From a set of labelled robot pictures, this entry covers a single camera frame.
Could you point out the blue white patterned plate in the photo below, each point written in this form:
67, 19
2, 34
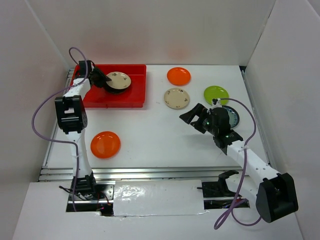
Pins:
234, 118

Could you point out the white foil cover plate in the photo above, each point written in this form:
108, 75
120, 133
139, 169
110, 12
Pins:
158, 198

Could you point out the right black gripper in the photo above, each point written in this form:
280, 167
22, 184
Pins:
199, 110

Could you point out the green plate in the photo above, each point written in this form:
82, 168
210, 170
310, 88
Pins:
215, 92

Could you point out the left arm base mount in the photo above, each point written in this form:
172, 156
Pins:
102, 201

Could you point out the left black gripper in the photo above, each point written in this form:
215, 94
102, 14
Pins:
103, 78

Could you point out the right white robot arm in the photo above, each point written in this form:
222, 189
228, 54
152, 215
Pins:
271, 193

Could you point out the orange plate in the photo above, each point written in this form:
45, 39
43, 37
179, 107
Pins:
105, 145
178, 76

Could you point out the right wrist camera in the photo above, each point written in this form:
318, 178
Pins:
216, 103

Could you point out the red plastic bin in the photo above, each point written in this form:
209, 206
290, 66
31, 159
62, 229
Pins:
133, 97

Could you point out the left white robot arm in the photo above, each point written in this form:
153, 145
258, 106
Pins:
72, 120

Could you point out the cream floral plate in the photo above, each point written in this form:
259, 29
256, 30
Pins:
176, 98
118, 80

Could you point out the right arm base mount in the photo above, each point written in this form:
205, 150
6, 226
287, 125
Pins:
216, 194

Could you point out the black plate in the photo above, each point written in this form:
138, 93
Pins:
114, 91

